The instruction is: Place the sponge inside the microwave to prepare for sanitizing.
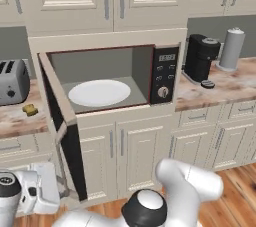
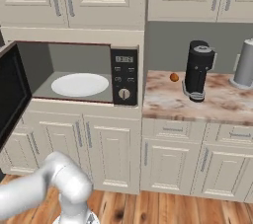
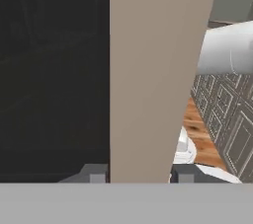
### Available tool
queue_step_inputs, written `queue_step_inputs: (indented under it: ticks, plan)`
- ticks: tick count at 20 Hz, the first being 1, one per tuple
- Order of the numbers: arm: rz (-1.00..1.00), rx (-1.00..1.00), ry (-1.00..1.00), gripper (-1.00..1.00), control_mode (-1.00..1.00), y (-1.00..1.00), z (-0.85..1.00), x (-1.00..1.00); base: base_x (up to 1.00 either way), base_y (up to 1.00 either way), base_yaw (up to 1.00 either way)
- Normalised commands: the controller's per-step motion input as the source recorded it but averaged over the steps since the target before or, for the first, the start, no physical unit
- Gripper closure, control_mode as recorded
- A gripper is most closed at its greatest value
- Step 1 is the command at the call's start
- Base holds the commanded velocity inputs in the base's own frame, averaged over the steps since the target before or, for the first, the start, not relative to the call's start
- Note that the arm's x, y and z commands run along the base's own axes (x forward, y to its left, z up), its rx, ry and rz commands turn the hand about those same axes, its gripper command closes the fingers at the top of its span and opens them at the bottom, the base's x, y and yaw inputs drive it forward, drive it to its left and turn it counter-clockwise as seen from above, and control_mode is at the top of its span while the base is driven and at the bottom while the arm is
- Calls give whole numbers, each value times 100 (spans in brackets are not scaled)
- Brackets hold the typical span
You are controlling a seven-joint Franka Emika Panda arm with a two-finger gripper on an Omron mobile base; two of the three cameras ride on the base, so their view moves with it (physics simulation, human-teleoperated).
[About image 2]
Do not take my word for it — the black built-in microwave oven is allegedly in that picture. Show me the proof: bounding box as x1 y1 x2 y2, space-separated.
15 40 139 107

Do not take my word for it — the white round microwave plate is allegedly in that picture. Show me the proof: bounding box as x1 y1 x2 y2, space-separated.
50 72 111 99

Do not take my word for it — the black microwave door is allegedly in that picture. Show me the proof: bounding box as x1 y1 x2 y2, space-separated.
0 40 34 152

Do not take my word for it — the small orange round food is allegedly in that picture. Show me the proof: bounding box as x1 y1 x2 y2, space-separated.
169 72 181 83

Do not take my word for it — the cream drawer front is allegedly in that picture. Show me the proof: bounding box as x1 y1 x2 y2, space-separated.
204 121 253 147
141 117 208 144

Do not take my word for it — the cream base cupboard door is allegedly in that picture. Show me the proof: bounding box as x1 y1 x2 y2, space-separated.
140 138 203 196
192 143 253 203
0 118 42 176
83 114 142 195
22 112 92 183

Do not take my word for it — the black coffee machine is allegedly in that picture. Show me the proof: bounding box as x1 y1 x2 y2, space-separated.
181 39 217 104

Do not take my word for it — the silver cylindrical kettle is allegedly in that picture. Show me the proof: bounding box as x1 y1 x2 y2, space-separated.
228 37 253 91

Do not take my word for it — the grey bar drawer handle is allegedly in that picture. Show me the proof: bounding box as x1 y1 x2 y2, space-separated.
228 131 252 138
161 126 185 133

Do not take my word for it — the white wall socket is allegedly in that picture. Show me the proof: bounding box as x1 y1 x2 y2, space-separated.
211 52 218 72
233 53 241 72

